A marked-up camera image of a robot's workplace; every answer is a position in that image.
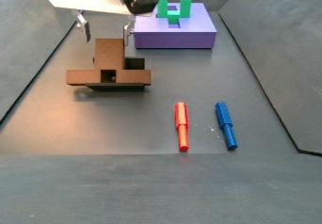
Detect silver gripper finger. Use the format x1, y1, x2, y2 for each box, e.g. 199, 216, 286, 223
123, 15, 136, 45
75, 10, 91, 41

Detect brown T-shaped block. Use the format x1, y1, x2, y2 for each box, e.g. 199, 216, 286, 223
67, 39, 151, 86

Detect green U-shaped block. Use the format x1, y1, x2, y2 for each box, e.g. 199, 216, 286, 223
158, 0, 193, 25

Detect purple base block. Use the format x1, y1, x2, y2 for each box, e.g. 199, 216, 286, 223
134, 3, 217, 49

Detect red peg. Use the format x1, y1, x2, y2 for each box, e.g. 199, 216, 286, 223
175, 102, 189, 152

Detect blue peg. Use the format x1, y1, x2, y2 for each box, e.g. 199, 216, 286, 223
215, 102, 238, 150

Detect black angle bracket fixture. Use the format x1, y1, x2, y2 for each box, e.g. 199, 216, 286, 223
86, 57, 146, 91

